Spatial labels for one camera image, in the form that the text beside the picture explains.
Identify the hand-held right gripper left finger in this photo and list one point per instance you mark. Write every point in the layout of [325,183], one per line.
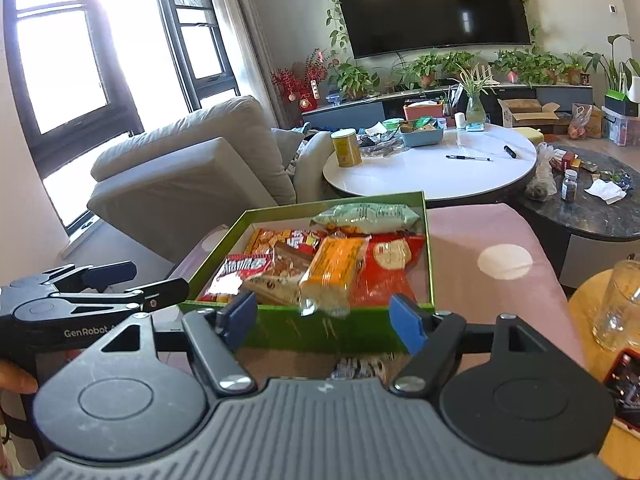
[242,317]

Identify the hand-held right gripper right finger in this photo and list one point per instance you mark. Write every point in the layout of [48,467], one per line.
[405,322]

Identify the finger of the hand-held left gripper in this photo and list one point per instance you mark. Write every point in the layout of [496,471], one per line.
[112,274]
[160,295]

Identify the red candy packet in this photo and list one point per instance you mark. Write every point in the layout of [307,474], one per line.
[235,270]

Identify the red snack packet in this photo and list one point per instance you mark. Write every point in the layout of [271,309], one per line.
[390,270]

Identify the brown snack packet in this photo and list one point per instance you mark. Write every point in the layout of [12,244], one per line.
[280,275]

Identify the green cardboard box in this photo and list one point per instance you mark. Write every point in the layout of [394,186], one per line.
[300,332]

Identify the orange red biscuit packet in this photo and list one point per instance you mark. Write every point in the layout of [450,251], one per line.
[270,240]

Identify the orange snack packet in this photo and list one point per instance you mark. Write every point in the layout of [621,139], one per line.
[332,265]

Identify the pale green snack packet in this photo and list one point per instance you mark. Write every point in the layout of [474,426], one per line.
[365,215]

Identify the person's left hand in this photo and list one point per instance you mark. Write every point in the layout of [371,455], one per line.
[17,377]

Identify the blue white printed packet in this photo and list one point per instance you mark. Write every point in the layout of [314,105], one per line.
[362,367]

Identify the beige sofa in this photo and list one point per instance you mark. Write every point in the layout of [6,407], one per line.
[200,160]

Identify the white round table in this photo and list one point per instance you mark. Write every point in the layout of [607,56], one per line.
[440,175]

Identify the black pen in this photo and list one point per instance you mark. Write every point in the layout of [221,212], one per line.
[467,158]

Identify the round wooden side table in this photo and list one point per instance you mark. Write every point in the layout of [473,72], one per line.
[582,320]

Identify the yellow can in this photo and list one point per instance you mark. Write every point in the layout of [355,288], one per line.
[346,150]

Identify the pile of clear wrappers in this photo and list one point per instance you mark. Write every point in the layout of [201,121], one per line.
[380,141]

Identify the blue basket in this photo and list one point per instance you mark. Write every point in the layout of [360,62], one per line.
[425,137]

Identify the clear plastic bag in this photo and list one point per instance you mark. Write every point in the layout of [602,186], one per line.
[541,180]

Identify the green lidded container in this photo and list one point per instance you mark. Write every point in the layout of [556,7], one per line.
[392,125]

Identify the black marker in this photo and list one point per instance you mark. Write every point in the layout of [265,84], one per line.
[511,150]

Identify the small white bottle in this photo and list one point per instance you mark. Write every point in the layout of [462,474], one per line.
[460,121]

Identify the orange tissue box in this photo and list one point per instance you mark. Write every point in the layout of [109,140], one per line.
[422,111]

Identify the small glass bottle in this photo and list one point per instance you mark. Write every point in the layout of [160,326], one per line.
[569,187]

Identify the drinking glass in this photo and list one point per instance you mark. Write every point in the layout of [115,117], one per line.
[617,310]

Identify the grey television console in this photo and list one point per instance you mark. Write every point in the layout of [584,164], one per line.
[360,110]

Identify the black framed window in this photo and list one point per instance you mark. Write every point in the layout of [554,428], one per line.
[75,60]

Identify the dark marble round table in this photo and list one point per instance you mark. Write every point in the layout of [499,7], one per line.
[600,220]

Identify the glass vase with plant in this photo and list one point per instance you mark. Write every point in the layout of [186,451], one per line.
[475,110]

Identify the pen holder with pens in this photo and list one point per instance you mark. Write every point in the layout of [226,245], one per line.
[451,102]

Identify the small red box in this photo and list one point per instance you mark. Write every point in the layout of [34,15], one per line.
[570,161]

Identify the white tissue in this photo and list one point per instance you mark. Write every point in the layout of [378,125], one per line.
[605,192]

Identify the red flower decoration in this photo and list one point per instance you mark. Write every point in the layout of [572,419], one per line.
[300,85]

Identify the open cardboard box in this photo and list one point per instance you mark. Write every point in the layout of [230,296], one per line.
[527,115]

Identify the potted green plant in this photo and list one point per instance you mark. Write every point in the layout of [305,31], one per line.
[425,70]
[355,80]
[574,70]
[530,65]
[460,62]

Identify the pile of shiny candies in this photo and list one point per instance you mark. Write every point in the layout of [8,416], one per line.
[617,178]

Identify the plastic bag with fruit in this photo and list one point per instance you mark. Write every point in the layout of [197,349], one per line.
[579,125]

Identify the white curtain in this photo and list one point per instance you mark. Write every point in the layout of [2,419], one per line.
[240,35]

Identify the closed cardboard box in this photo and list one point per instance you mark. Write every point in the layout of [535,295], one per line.
[597,122]

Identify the clear storage bin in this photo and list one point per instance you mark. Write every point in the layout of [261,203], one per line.
[622,130]

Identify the green and black box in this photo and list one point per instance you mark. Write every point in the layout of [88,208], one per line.
[620,102]

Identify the hanging green vine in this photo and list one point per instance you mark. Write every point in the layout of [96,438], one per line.
[525,5]
[334,5]

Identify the white air purifier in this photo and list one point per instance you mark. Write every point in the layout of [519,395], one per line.
[635,87]

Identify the large-leaf floor plant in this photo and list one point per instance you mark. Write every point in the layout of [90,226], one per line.
[612,65]

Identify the wall television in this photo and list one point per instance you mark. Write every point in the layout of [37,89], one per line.
[435,5]

